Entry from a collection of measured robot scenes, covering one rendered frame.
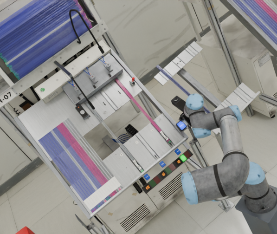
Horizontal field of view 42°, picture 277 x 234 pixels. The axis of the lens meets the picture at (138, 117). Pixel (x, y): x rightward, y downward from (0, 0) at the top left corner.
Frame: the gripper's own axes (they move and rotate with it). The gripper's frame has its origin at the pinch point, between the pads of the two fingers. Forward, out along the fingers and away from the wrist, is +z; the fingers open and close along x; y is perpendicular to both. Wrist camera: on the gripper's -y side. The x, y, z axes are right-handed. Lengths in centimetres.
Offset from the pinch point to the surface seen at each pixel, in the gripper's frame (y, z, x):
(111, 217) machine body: 11, 62, -66
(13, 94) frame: -70, -2, -63
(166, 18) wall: -122, 160, 102
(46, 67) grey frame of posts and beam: -70, -3, -40
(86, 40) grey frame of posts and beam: -70, -2, -13
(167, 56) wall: -96, 188, 84
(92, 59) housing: -61, 3, -16
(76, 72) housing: -60, 3, -28
